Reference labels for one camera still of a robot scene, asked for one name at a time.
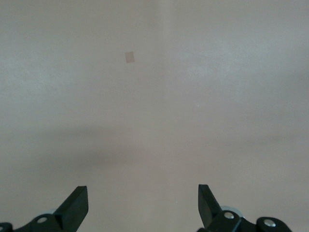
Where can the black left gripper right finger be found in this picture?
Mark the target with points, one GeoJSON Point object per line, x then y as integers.
{"type": "Point", "coordinates": [210, 212]}

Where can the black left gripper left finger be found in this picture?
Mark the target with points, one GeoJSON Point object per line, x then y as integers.
{"type": "Point", "coordinates": [72, 212]}

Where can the small brown tape patch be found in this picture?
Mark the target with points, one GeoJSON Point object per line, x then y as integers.
{"type": "Point", "coordinates": [130, 57]}

